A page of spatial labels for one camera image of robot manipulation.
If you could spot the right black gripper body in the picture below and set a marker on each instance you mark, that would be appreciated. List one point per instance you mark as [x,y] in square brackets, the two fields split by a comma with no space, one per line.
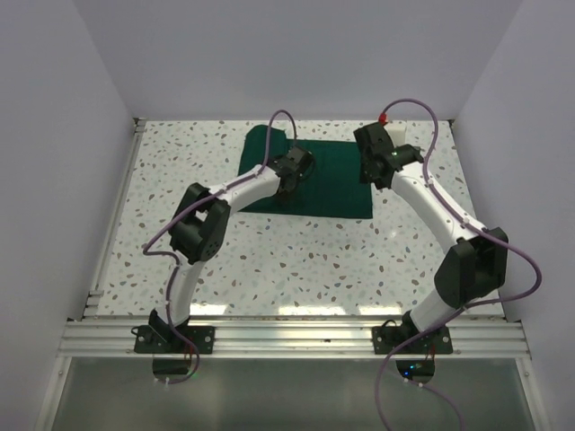
[365,175]

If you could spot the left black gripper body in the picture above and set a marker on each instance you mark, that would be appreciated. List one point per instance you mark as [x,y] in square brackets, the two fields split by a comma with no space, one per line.
[298,178]

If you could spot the dark green surgical cloth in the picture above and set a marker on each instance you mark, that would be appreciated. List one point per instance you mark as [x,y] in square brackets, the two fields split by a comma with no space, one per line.
[332,187]

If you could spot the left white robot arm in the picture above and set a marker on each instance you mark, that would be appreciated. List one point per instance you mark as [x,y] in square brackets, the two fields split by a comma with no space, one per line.
[195,235]

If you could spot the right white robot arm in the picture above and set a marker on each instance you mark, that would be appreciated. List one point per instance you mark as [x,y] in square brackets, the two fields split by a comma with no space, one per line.
[472,266]

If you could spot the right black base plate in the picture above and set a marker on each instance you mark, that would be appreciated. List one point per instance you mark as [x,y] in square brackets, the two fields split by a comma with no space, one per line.
[398,340]

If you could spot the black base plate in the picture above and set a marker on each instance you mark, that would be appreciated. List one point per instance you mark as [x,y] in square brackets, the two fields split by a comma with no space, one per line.
[149,342]
[398,340]

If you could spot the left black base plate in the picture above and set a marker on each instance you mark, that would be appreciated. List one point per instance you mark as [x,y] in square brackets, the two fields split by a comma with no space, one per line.
[149,342]

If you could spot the aluminium mounting rail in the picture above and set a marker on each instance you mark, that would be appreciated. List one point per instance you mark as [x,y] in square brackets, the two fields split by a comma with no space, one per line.
[301,337]

